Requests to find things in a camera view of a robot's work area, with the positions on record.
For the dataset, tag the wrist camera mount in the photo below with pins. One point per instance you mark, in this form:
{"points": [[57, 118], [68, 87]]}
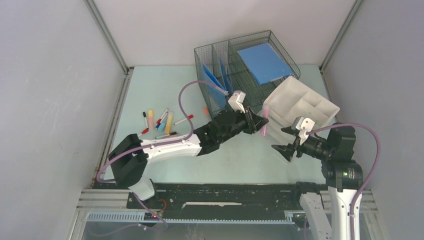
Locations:
{"points": [[236, 101], [301, 127]]}

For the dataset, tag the green wire mesh organizer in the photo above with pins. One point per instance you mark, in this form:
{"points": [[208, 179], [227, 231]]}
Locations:
{"points": [[240, 76]]}

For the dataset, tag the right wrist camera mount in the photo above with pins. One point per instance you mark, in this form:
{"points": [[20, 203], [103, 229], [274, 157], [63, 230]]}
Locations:
{"points": [[301, 127]]}

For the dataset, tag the white plastic drawer organizer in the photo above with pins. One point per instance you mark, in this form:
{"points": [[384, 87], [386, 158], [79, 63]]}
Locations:
{"points": [[292, 99]]}

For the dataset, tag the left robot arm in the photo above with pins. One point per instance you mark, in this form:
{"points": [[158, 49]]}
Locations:
{"points": [[132, 156]]}

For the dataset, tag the black cap whiteboard marker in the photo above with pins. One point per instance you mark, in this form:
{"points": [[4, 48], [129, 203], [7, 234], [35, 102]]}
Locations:
{"points": [[145, 119]]}

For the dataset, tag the red cap marker right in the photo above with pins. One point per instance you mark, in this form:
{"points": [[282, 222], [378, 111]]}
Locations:
{"points": [[183, 120]]}

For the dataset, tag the blue folder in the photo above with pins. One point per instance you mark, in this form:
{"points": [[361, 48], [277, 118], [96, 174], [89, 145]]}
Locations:
{"points": [[226, 82], [264, 63], [216, 89]]}

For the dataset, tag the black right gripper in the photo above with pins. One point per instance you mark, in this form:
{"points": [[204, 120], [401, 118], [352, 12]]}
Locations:
{"points": [[287, 150]]}

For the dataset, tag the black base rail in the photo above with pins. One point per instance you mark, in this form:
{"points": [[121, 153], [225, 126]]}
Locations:
{"points": [[226, 202]]}

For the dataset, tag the orange highlighter with yellow cap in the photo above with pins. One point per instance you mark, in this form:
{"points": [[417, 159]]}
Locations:
{"points": [[150, 117]]}

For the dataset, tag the black marker near pink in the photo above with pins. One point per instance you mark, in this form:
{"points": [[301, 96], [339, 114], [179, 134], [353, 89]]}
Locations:
{"points": [[163, 136]]}

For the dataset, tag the red cap marker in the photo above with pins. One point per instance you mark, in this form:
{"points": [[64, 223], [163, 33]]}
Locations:
{"points": [[144, 131], [183, 120]]}

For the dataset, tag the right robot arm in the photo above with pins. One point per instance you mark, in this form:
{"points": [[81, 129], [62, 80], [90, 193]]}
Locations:
{"points": [[343, 177]]}

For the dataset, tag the red cap marker lower left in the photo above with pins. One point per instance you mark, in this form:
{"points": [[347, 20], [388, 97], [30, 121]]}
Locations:
{"points": [[144, 131]]}

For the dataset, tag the pink highlighter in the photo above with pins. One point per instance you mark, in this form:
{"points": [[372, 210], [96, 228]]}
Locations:
{"points": [[265, 114], [173, 135]]}

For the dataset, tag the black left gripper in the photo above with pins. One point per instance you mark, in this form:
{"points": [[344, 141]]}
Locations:
{"points": [[257, 121]]}

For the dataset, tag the blue highlighter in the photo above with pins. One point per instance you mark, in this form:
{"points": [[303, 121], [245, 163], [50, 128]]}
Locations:
{"points": [[161, 126]]}

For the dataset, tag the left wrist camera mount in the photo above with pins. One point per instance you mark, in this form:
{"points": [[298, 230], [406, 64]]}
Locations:
{"points": [[236, 101]]}

